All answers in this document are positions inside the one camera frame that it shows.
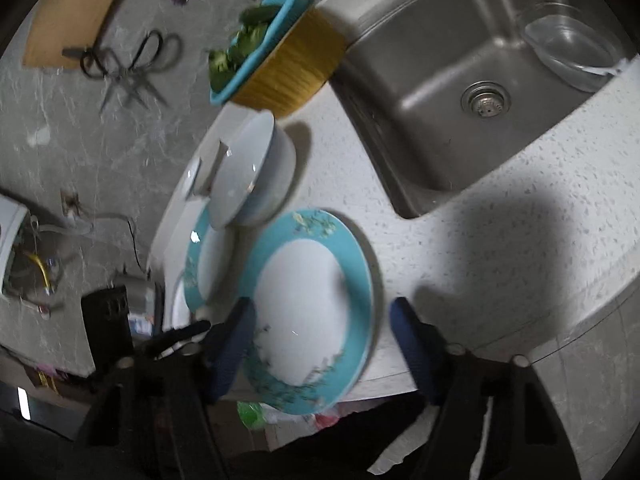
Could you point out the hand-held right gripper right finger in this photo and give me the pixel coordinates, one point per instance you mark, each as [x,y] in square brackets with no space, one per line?
[415,350]

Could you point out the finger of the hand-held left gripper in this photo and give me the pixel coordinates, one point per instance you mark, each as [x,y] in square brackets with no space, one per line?
[182,332]

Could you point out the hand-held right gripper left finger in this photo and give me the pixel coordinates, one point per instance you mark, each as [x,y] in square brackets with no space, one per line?
[227,355]

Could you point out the large teal rimmed floral plate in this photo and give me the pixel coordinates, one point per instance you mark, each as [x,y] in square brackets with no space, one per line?
[300,300]

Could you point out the large white bowl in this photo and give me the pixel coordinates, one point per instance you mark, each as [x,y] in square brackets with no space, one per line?
[245,170]

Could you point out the white plate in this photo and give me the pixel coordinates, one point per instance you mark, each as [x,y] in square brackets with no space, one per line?
[189,177]
[179,305]

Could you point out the green plastic bag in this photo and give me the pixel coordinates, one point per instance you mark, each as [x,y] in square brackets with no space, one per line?
[250,414]

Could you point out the small teal rimmed floral plate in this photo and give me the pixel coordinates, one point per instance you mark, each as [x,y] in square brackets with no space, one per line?
[212,260]

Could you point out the white appliance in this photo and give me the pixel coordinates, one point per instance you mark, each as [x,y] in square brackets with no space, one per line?
[10,245]

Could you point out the sink drain strainer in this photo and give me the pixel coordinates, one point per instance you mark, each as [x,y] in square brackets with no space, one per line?
[486,100]

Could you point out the stainless steel sink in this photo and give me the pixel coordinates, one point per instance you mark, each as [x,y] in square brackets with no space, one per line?
[430,85]

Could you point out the yellow ribbed basket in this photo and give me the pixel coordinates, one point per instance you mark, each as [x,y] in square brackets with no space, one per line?
[295,65]

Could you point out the wooden cutting board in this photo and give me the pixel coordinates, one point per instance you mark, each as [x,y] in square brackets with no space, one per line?
[65,25]

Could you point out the green leafy vegetables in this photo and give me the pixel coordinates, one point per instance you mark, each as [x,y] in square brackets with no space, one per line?
[245,35]

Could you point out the teal colander basket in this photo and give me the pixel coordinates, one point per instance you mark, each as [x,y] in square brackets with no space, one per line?
[285,15]

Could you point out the clear glass bowl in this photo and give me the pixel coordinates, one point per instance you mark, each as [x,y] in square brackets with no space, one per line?
[570,45]

